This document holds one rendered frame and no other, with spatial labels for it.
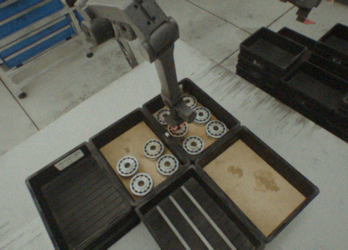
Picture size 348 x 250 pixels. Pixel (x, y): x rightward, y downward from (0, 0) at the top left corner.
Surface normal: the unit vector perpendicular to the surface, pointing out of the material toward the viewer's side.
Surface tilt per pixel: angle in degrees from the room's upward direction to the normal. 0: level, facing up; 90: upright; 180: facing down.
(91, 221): 0
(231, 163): 0
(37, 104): 0
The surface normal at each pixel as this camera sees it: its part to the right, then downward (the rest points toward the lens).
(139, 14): 0.33, 0.13
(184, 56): -0.07, -0.55
